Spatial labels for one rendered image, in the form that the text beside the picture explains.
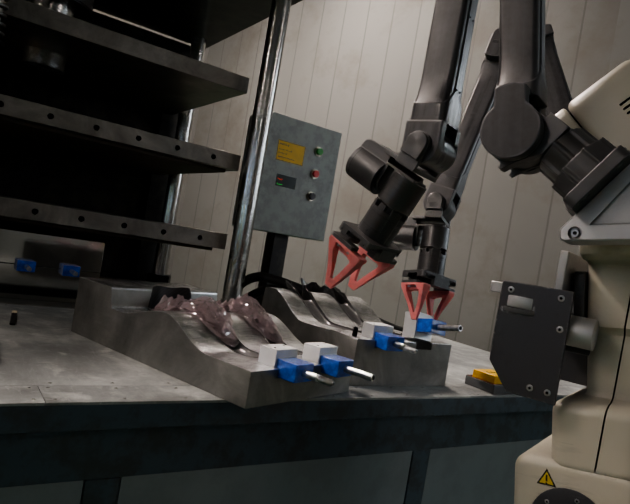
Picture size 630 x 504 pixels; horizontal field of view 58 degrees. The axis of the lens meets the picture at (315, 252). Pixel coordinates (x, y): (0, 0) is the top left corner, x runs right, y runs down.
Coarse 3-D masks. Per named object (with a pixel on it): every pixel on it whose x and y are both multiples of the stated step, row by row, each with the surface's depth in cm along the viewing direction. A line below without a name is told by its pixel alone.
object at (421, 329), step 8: (408, 312) 118; (408, 320) 117; (416, 320) 116; (424, 320) 114; (432, 320) 113; (408, 328) 117; (416, 328) 115; (424, 328) 114; (432, 328) 112; (440, 328) 112; (448, 328) 111; (456, 328) 109; (408, 336) 116; (416, 336) 115; (424, 336) 117
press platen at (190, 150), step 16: (0, 96) 140; (0, 112) 140; (16, 112) 142; (32, 112) 144; (48, 112) 146; (64, 112) 148; (64, 128) 148; (80, 128) 151; (96, 128) 156; (112, 128) 155; (128, 128) 157; (128, 144) 158; (144, 144) 160; (160, 144) 163; (176, 144) 165; (192, 144) 168; (192, 160) 169; (208, 160) 171; (224, 160) 174
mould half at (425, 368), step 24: (288, 312) 127; (336, 312) 134; (360, 312) 139; (312, 336) 118; (336, 336) 111; (360, 336) 109; (360, 360) 107; (384, 360) 110; (408, 360) 114; (432, 360) 118; (360, 384) 107; (384, 384) 111; (408, 384) 114; (432, 384) 118
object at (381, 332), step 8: (368, 328) 110; (376, 328) 109; (384, 328) 110; (392, 328) 112; (368, 336) 110; (376, 336) 109; (384, 336) 107; (392, 336) 107; (400, 336) 109; (376, 344) 108; (384, 344) 106; (392, 344) 107; (400, 344) 105; (416, 352) 103
